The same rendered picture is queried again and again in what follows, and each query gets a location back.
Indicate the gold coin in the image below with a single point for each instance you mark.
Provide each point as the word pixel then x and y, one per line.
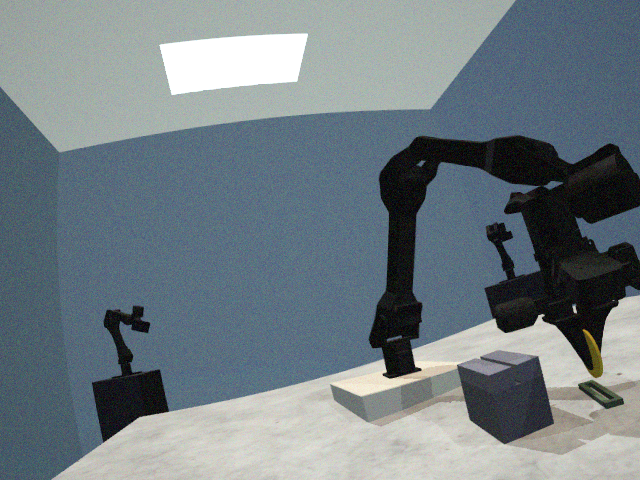
pixel 595 354

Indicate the dark green rectangular holder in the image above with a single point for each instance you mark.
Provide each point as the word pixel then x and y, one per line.
pixel 614 401

